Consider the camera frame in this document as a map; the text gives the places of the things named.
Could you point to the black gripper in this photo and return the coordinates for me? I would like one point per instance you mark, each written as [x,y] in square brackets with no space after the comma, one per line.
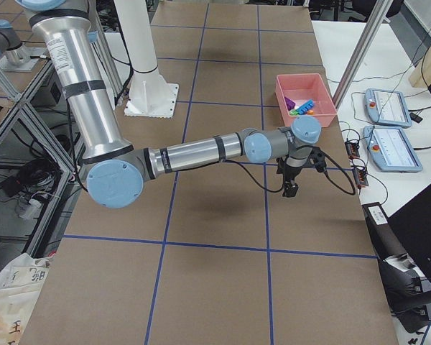
[291,173]

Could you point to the long blue block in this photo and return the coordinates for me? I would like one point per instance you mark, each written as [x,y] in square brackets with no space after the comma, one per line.
[303,109]

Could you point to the purple block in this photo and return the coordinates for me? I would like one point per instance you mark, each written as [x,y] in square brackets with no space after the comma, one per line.
[290,104]

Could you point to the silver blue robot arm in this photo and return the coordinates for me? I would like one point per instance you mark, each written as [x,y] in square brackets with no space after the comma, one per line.
[118,171]
[15,56]

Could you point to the pink plastic box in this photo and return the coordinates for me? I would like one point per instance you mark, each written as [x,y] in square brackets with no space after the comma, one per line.
[301,88]

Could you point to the lower grey usb hub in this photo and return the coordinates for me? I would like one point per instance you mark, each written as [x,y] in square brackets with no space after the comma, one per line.
[360,177]

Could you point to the grey usb hub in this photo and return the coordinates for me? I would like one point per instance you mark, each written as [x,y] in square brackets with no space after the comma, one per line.
[360,177]
[352,149]

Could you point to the upper grey usb hub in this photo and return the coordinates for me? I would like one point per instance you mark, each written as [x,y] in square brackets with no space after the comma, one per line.
[352,149]

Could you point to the lower teach pendant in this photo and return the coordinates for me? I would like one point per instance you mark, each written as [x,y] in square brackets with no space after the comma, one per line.
[390,149]

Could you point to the teach pendant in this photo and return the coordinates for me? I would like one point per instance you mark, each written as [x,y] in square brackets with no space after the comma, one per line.
[386,107]
[390,149]

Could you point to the upper teach pendant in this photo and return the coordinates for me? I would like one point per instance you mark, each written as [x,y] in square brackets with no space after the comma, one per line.
[386,107]

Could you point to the black monitor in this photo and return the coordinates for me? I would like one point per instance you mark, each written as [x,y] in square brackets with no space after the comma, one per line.
[412,226]

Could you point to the white printed tote bag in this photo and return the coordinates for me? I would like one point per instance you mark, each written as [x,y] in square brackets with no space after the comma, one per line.
[21,282]

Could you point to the white camera stand base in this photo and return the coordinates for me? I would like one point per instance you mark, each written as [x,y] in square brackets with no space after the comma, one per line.
[149,95]

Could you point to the aluminium frame post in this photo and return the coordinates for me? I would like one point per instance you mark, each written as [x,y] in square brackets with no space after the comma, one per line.
[368,34]

